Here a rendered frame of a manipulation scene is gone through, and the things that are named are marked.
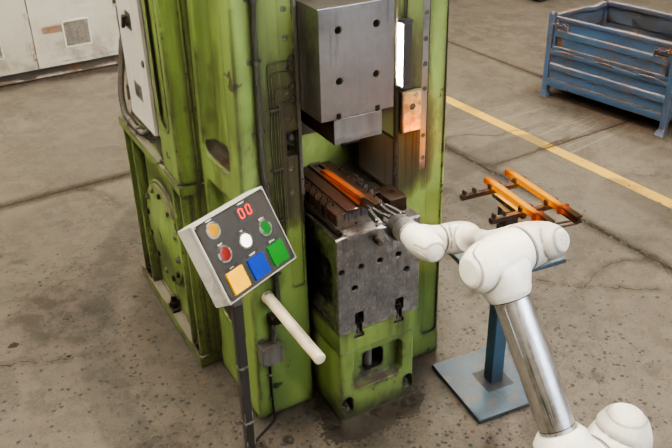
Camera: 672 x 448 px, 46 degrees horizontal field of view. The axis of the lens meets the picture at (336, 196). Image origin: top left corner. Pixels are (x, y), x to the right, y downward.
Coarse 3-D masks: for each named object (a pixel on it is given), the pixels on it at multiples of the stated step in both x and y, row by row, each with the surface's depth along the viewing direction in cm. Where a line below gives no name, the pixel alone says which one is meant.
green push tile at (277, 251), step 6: (276, 240) 269; (270, 246) 266; (276, 246) 267; (282, 246) 269; (270, 252) 265; (276, 252) 267; (282, 252) 269; (276, 258) 266; (282, 258) 268; (276, 264) 266
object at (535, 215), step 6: (486, 180) 323; (492, 180) 322; (492, 186) 319; (498, 186) 317; (498, 192) 316; (504, 192) 312; (510, 192) 312; (510, 198) 309; (516, 198) 308; (516, 204) 306; (522, 204) 303; (528, 204) 303; (528, 210) 299; (534, 210) 299; (534, 216) 295; (540, 216) 293; (546, 216) 292; (552, 222) 289
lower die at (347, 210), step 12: (312, 168) 327; (336, 168) 328; (312, 180) 319; (324, 180) 319; (348, 180) 318; (312, 192) 312; (324, 192) 310; (336, 192) 310; (312, 204) 312; (324, 204) 303; (336, 204) 303; (348, 204) 301; (336, 216) 295; (348, 216) 298; (360, 216) 301
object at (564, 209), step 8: (512, 176) 326; (520, 176) 324; (520, 184) 322; (528, 184) 318; (536, 192) 313; (544, 192) 311; (552, 200) 305; (560, 208) 300; (568, 208) 299; (568, 216) 298; (576, 216) 293
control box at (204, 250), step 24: (264, 192) 270; (216, 216) 254; (264, 216) 268; (192, 240) 248; (216, 240) 251; (240, 240) 258; (264, 240) 265; (216, 264) 249; (240, 264) 256; (216, 288) 251
